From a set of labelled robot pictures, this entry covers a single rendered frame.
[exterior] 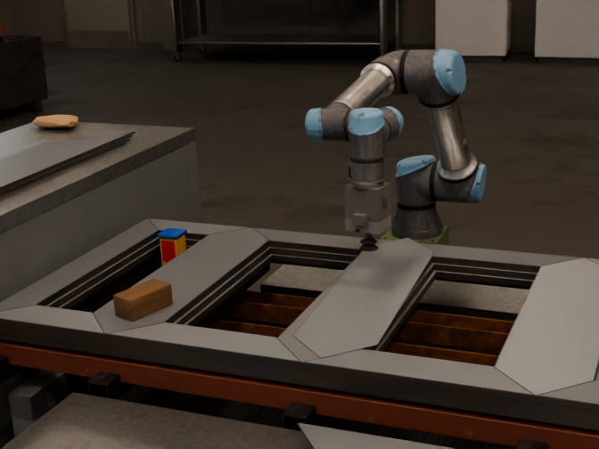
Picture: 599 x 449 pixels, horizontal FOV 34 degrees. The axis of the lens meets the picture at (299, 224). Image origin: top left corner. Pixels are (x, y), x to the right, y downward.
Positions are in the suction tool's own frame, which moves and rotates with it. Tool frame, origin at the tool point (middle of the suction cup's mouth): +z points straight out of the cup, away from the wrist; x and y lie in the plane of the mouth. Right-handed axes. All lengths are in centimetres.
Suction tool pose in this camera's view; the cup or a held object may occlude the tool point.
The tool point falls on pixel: (368, 248)
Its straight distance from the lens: 220.6
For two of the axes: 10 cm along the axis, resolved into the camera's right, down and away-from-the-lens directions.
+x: 5.1, -2.9, 8.1
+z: 0.4, 9.5, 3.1
